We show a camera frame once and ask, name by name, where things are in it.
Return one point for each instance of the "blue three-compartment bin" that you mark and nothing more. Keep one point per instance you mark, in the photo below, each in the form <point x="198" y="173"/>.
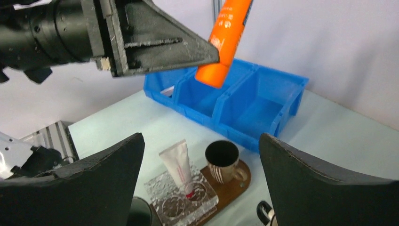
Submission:
<point x="254" y="99"/>

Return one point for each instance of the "cream mug with black rim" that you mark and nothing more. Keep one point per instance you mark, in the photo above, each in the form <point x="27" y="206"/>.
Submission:
<point x="266" y="214"/>

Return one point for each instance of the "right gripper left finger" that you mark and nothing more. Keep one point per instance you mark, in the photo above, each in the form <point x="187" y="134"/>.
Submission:
<point x="94" y="191"/>

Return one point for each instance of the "brown wooden oval tray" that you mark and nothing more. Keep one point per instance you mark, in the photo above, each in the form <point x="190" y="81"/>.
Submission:
<point x="229" y="192"/>

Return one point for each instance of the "clear textured two-hole holder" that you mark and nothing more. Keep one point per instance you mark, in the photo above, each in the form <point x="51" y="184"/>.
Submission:
<point x="182" y="206"/>

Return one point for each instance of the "dark green mug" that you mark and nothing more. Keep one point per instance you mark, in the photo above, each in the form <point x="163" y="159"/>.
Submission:
<point x="140" y="213"/>

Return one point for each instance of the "brown metallic cup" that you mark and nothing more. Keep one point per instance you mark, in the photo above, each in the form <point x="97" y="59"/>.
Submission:
<point x="222" y="158"/>

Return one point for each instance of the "white toothpaste tube red cap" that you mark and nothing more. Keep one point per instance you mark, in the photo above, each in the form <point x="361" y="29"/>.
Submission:
<point x="177" y="162"/>

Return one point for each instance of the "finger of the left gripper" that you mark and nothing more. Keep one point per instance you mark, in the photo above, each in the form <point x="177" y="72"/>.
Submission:
<point x="142" y="38"/>

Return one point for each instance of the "small orange tube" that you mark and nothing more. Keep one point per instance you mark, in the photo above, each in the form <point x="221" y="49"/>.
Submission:
<point x="225" y="36"/>

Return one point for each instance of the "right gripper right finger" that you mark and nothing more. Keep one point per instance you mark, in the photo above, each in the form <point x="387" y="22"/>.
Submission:
<point x="308" y="191"/>

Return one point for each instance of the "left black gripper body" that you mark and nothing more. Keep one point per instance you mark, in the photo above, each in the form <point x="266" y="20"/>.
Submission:
<point x="34" y="38"/>

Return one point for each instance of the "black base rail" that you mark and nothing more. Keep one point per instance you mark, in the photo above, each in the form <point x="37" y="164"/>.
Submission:
<point x="56" y="136"/>

